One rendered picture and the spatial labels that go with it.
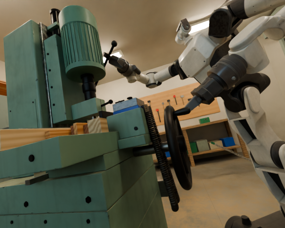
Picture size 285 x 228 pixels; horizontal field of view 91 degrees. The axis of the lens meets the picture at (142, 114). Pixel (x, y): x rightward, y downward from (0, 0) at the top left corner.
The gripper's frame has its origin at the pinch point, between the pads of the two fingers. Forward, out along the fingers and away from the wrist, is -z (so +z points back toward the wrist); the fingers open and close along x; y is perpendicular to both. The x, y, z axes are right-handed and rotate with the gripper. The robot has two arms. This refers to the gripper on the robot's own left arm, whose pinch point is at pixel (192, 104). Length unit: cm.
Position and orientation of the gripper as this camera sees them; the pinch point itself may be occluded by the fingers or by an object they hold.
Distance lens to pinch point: 50.7
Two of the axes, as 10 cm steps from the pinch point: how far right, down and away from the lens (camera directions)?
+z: 6.9, -7.0, -1.9
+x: 1.3, -1.4, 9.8
